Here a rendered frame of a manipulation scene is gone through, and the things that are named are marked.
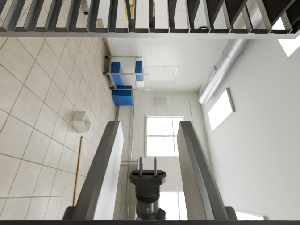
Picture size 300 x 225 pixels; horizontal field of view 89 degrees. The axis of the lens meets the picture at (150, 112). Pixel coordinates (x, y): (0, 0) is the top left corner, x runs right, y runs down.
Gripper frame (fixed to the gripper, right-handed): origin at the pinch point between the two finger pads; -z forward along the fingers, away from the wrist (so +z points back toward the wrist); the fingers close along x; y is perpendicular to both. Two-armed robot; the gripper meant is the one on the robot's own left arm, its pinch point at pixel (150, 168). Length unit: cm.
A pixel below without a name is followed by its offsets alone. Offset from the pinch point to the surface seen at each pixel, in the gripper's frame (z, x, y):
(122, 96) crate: -385, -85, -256
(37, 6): -84, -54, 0
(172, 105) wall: -433, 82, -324
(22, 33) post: -72, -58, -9
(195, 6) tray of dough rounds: -69, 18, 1
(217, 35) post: -72, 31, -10
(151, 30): -72, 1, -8
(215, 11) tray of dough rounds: -70, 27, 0
